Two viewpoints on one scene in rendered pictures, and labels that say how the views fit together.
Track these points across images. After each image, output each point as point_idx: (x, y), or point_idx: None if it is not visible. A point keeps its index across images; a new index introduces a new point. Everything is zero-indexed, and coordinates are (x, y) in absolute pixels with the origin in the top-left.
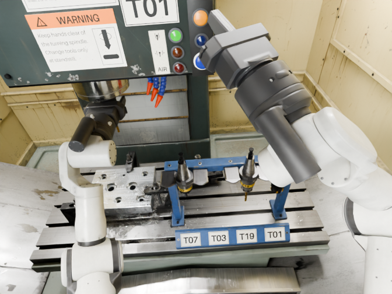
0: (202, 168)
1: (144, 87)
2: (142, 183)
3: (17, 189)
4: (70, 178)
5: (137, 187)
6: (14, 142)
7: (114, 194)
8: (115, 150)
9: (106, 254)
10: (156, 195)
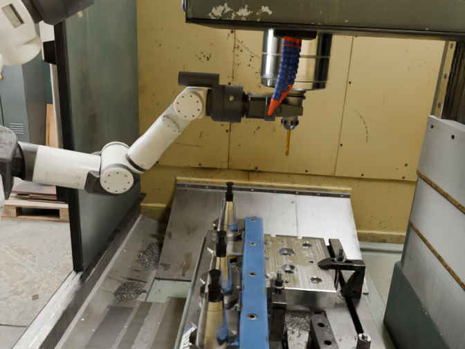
0: (243, 249)
1: (460, 194)
2: (294, 278)
3: (318, 228)
4: (171, 106)
5: (285, 273)
6: (393, 210)
7: (272, 255)
8: (198, 111)
9: (112, 160)
10: (291, 316)
